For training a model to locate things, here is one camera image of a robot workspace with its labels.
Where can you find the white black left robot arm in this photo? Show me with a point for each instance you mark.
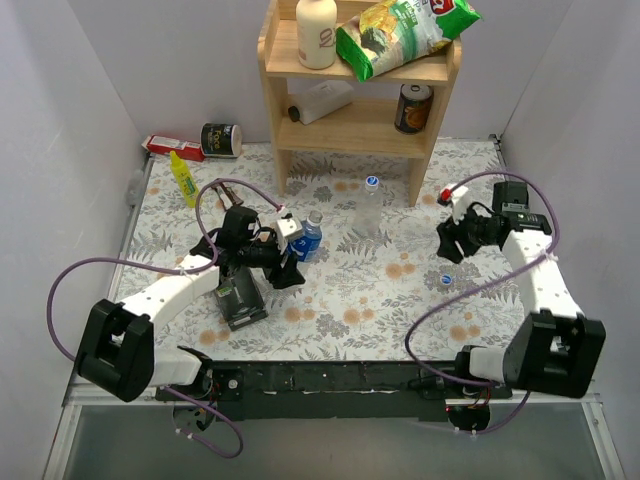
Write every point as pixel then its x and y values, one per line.
pixel 117 351

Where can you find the clear plastic bottle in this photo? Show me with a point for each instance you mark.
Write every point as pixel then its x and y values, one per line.
pixel 368 211

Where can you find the floral table cloth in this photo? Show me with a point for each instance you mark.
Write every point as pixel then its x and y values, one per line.
pixel 372 298

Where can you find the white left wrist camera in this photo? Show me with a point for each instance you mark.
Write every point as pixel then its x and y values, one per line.
pixel 287 229

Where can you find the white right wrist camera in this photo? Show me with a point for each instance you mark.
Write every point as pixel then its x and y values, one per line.
pixel 457 199

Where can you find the yellow squeeze bottle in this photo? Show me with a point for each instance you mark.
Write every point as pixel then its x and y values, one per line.
pixel 184 179

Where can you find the red white toothpaste box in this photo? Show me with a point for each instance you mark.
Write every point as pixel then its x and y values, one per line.
pixel 186 150

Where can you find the lying white bottle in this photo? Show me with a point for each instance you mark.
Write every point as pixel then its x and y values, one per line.
pixel 319 101

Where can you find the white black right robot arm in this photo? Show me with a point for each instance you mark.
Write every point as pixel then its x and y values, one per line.
pixel 556 348

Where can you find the dark tin can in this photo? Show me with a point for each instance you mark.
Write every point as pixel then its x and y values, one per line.
pixel 413 108

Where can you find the black white paper cup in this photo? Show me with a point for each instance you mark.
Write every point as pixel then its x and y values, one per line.
pixel 221 140

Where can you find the brown chocolate bar wrapper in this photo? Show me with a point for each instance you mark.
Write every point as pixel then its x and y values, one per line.
pixel 227 197

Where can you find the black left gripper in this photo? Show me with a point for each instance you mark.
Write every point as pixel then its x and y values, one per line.
pixel 284 261

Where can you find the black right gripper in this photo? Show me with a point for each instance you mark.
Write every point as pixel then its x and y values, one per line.
pixel 454 238

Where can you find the wooden two-tier shelf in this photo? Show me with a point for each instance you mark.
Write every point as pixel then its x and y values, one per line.
pixel 366 126

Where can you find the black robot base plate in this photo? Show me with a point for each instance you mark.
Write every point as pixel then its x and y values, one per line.
pixel 337 389

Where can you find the green chips bag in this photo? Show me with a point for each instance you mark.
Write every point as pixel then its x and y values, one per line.
pixel 391 34

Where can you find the small blue-label water bottle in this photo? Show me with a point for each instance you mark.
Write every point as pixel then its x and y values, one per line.
pixel 305 247

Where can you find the cream lotion bottle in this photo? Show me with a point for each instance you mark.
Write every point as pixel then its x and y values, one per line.
pixel 316 22

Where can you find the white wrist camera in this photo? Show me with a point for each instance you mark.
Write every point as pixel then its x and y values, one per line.
pixel 287 229
pixel 457 199

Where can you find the black green razor box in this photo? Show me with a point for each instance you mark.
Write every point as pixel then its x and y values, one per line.
pixel 239 300

